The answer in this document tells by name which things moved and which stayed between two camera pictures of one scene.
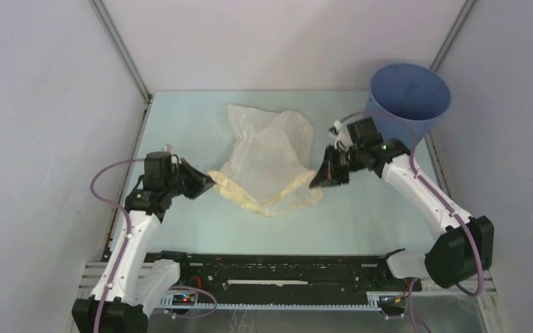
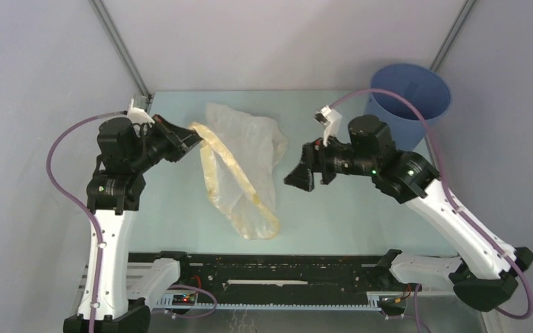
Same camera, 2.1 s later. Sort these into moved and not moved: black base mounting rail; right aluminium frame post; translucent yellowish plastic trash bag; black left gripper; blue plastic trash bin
Moved: black left gripper; translucent yellowish plastic trash bag
Not moved: right aluminium frame post; black base mounting rail; blue plastic trash bin
